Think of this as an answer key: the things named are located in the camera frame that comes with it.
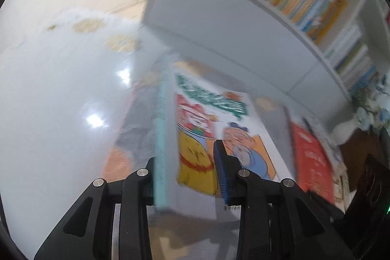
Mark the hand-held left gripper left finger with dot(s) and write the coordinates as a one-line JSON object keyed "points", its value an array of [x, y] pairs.
{"points": [[137, 187]]}

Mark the white bookshelf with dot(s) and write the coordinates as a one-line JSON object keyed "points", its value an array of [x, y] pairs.
{"points": [[228, 19]]}

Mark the grey fan-patterned rug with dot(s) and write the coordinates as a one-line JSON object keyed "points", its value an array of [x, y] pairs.
{"points": [[140, 120]]}

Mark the cartoon cover book teal spine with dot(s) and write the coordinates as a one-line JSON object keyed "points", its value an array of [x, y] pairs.
{"points": [[195, 126]]}

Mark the brown wooden cabinet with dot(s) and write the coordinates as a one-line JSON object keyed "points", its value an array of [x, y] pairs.
{"points": [[356, 153]]}

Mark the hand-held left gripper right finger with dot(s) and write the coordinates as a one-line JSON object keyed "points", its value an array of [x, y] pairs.
{"points": [[218, 156]]}

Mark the red cover book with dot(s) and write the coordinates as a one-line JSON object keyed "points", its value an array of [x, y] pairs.
{"points": [[310, 162]]}

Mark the blue white flower bouquet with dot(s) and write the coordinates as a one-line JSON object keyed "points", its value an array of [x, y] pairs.
{"points": [[370, 107]]}

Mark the white ceramic vase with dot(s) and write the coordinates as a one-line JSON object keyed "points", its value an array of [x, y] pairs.
{"points": [[344, 130]]}

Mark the row of white blue books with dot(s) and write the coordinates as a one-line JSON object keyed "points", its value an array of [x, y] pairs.
{"points": [[350, 56]]}

